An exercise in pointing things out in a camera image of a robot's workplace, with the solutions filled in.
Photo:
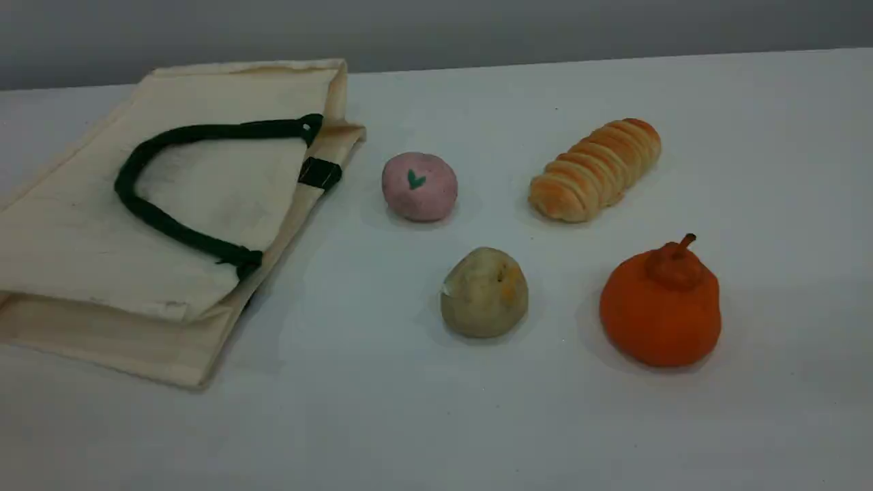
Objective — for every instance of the golden spiral bread roll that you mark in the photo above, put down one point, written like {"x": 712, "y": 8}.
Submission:
{"x": 593, "y": 170}

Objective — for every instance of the beige egg yolk pastry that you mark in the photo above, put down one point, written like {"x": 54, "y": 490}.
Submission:
{"x": 484, "y": 293}

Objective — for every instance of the pink round pastry green heart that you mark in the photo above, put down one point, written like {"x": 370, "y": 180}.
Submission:
{"x": 419, "y": 187}

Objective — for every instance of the orange tangerine toy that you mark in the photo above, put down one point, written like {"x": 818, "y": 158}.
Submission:
{"x": 658, "y": 307}

